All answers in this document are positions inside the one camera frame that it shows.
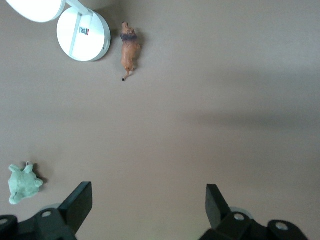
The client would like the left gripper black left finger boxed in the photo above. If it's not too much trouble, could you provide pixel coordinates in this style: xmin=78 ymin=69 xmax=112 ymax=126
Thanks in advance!
xmin=0 ymin=181 xmax=94 ymax=240

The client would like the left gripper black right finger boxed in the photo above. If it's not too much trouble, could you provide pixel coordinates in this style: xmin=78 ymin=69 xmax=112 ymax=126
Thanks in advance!
xmin=198 ymin=183 xmax=311 ymax=240

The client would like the brown lion figurine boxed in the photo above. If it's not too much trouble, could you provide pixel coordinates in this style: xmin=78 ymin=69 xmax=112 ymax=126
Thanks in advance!
xmin=120 ymin=21 xmax=142 ymax=83

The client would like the green plush turtle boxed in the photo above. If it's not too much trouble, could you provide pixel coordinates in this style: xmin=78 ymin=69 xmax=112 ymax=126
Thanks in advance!
xmin=8 ymin=161 xmax=44 ymax=205

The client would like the white desk lamp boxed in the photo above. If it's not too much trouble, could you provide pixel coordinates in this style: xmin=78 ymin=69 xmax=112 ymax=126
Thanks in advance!
xmin=4 ymin=0 xmax=112 ymax=63

